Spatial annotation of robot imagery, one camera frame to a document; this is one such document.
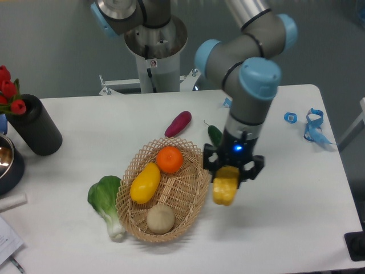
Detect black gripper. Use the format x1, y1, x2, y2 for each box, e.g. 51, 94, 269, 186
203, 128, 265, 189

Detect yellow bell pepper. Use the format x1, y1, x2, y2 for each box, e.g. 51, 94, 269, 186
213, 166, 239, 206

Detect green bok choy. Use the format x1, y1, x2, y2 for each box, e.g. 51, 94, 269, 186
87, 175, 125, 241

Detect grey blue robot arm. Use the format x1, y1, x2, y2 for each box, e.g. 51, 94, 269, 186
91, 1, 298, 182

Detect woven wicker basket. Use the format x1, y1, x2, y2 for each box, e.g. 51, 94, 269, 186
116, 138, 210, 243

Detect dark green cucumber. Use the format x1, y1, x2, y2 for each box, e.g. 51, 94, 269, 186
204, 121, 222, 147

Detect purple sweet potato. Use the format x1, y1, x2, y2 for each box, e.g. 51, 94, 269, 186
164, 111, 192, 138

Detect orange fruit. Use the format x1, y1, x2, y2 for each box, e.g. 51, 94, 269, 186
156, 146, 184, 174

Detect small blue round tag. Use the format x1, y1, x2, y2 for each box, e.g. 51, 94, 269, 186
283, 112, 298, 124

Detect yellow mango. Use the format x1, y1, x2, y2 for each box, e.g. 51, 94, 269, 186
130, 163, 161, 204

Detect beige round bun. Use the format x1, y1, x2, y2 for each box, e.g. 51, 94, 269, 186
147, 204, 175, 234

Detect black device at edge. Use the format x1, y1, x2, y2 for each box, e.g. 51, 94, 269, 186
344, 231, 365, 261

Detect black cylindrical vase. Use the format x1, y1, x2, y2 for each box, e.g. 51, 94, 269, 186
6, 94, 63, 156

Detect dark metal bowl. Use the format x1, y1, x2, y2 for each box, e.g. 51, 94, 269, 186
1, 134, 25, 195

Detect red tulip flowers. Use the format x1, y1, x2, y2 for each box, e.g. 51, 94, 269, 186
1, 65, 27, 115

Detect white paper roll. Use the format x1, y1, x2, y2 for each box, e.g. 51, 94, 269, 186
0, 194, 27, 212

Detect white paper sheet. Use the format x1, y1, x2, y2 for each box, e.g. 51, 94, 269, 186
0, 217, 24, 264

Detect pen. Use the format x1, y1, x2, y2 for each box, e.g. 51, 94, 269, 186
9, 256, 25, 274

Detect blue lanyard ribbon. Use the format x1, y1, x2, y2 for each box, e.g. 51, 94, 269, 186
303, 108, 335, 145

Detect white metal frame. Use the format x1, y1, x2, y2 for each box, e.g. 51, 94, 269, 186
99, 68, 202, 96

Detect white post at right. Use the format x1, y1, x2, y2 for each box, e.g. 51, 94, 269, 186
337, 98, 364, 152

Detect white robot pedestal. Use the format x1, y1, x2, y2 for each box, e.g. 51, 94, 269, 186
124, 15, 188, 94

